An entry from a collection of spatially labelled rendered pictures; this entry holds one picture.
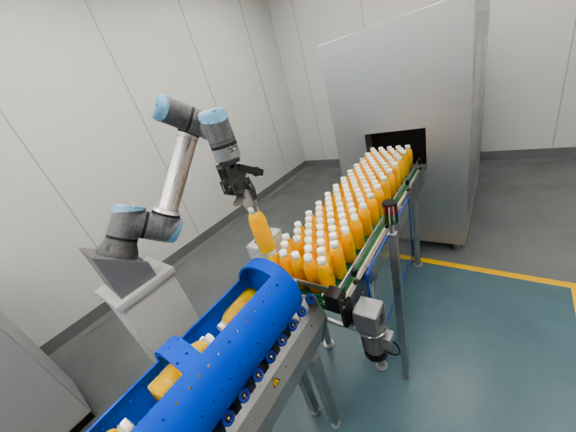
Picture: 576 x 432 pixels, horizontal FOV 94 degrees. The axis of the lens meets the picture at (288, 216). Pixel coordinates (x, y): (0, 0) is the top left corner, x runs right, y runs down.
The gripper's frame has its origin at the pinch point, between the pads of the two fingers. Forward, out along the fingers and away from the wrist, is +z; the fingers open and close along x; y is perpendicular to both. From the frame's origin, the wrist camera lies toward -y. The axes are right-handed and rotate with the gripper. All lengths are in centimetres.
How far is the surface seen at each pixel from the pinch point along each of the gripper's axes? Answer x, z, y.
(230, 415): 16, 48, 46
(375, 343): 31, 77, -17
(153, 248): -281, 98, -23
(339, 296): 23, 45, -9
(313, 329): 14, 58, 1
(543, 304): 88, 145, -142
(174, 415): 19, 28, 57
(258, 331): 17.1, 30.7, 26.3
